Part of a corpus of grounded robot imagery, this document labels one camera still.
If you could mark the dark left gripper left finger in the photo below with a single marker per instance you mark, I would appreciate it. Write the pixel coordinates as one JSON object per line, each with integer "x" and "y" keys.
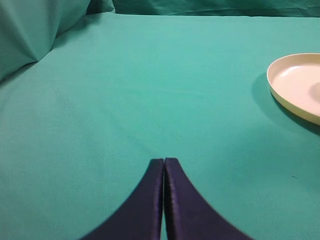
{"x": 140, "y": 216}

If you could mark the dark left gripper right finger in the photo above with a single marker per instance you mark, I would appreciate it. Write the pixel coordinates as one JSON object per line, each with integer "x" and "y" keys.
{"x": 188, "y": 216}

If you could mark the yellow plastic plate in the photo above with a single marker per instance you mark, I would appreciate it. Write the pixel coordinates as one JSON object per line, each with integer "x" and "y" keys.
{"x": 294, "y": 81}

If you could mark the green table cloth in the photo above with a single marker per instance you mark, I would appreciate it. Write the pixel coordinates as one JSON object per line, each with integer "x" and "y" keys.
{"x": 78, "y": 128}

